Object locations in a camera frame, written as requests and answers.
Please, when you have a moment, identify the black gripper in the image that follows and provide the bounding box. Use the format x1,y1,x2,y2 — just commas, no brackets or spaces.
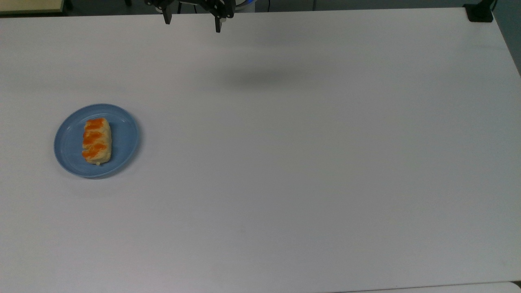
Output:
144,0,236,33

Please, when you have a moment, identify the beige wooden furniture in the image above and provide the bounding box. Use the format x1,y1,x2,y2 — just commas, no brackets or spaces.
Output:
0,0,66,16

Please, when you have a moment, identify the orange glazed bread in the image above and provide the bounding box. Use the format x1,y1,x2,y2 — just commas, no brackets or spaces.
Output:
82,118,112,165

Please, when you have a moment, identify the black table clamp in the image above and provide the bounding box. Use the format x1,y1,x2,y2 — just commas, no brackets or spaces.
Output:
463,0,498,23

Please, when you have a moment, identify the blue round plate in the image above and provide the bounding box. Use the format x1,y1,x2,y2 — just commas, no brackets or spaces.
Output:
54,103,140,179

